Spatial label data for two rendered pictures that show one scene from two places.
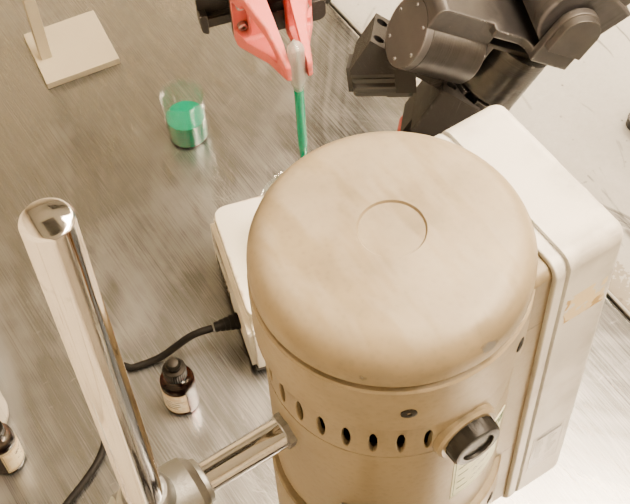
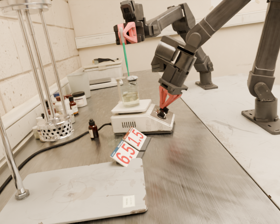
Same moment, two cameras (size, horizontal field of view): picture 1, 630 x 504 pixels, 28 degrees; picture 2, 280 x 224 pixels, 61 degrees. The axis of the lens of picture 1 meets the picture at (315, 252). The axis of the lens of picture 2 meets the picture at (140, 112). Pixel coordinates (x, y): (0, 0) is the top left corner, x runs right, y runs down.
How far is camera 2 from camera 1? 78 cm
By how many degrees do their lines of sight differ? 44
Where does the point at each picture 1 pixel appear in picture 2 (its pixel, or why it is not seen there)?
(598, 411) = (194, 153)
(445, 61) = (164, 50)
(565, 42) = (190, 40)
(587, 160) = (226, 117)
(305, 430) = not seen: outside the picture
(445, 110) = (168, 70)
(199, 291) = not seen: hidden behind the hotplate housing
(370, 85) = (155, 68)
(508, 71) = (182, 56)
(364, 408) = not seen: outside the picture
